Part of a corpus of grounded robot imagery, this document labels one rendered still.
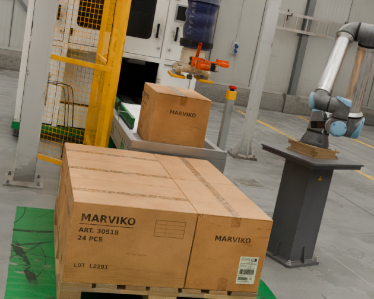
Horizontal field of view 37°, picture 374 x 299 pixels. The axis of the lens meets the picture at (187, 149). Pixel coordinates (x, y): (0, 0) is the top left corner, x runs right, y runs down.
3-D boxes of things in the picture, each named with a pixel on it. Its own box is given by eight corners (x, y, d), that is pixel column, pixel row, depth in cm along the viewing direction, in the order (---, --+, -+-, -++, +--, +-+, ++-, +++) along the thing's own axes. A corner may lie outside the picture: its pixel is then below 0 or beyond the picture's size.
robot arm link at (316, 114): (308, 127, 384) (316, 102, 382) (333, 134, 378) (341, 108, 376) (304, 127, 370) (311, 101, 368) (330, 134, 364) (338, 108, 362)
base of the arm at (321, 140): (308, 142, 389) (313, 128, 388) (333, 149, 376) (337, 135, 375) (294, 140, 375) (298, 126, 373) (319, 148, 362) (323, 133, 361)
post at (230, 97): (203, 205, 475) (227, 89, 456) (211, 206, 477) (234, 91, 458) (205, 207, 469) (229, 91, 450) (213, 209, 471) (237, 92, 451)
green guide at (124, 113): (101, 97, 605) (102, 89, 603) (111, 98, 607) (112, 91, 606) (121, 126, 454) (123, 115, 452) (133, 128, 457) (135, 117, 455)
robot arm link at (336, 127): (349, 122, 311) (344, 139, 313) (344, 119, 323) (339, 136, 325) (333, 118, 311) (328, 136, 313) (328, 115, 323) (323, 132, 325)
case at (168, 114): (136, 130, 452) (145, 82, 445) (184, 137, 463) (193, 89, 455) (148, 148, 396) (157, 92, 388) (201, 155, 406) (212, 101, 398)
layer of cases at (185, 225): (56, 200, 375) (64, 142, 367) (197, 213, 402) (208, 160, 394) (62, 282, 262) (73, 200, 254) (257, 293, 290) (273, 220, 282)
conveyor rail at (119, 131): (97, 110, 607) (99, 93, 603) (101, 111, 608) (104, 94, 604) (126, 167, 389) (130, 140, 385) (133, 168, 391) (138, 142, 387)
